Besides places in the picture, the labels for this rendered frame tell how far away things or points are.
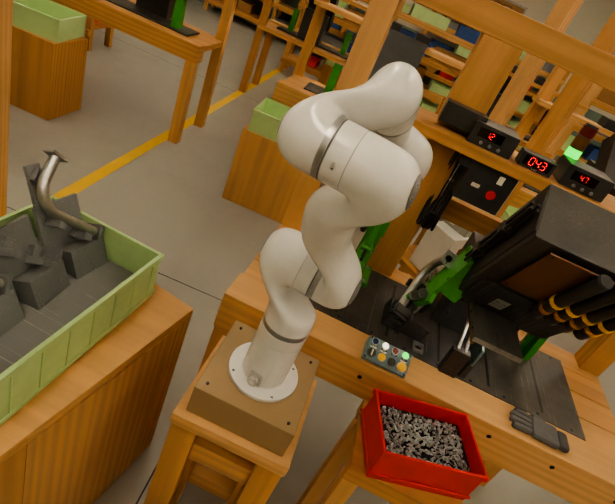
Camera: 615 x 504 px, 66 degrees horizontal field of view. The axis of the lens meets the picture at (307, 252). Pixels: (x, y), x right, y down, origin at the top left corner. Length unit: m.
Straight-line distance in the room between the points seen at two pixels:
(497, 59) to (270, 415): 1.32
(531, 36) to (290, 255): 1.14
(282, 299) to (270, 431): 0.34
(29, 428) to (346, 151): 0.96
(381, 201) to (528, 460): 1.26
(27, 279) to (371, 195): 1.01
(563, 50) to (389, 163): 1.21
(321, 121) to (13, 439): 0.97
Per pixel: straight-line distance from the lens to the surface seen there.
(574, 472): 1.83
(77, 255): 1.54
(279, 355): 1.15
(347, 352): 1.54
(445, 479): 1.46
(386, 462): 1.37
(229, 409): 1.21
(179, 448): 1.37
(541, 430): 1.77
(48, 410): 1.33
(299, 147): 0.69
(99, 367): 1.41
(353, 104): 0.73
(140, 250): 1.56
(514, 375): 1.95
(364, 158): 0.67
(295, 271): 1.00
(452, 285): 1.64
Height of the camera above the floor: 1.87
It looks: 31 degrees down
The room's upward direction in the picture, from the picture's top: 24 degrees clockwise
